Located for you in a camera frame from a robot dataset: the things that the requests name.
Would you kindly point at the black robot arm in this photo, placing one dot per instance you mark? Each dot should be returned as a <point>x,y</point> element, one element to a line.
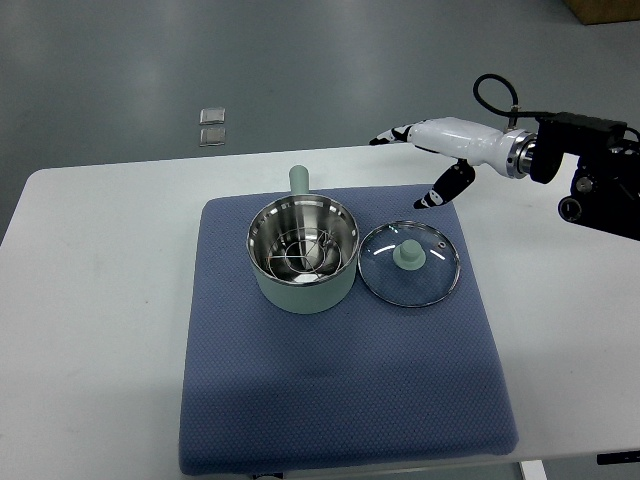
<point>604,191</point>

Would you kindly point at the lower metal floor plate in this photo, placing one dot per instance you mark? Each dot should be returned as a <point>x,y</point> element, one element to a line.
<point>212,136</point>

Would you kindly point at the glass lid with green knob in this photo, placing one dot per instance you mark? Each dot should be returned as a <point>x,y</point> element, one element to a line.
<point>409,264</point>

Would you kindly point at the black table control panel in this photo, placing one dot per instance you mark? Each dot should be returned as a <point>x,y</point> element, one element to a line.
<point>618,458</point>

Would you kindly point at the wire steaming rack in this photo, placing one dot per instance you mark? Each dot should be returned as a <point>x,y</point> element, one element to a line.
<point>303,255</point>

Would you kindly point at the upper metal floor plate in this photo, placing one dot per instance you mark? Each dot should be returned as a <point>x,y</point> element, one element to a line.
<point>212,116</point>

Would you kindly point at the cardboard box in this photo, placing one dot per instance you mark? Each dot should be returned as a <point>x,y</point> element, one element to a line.
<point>594,12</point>

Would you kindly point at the metal floor plate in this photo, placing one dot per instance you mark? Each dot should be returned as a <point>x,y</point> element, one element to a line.
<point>212,136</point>
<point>212,116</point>

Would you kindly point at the green pot with steel interior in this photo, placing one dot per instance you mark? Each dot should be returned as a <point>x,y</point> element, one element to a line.
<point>301,208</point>

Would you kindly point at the blue textured cushion mat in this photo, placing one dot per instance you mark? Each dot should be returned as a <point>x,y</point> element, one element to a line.
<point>266,391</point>

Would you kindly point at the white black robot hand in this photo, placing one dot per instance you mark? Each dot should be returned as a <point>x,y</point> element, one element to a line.
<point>471,144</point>

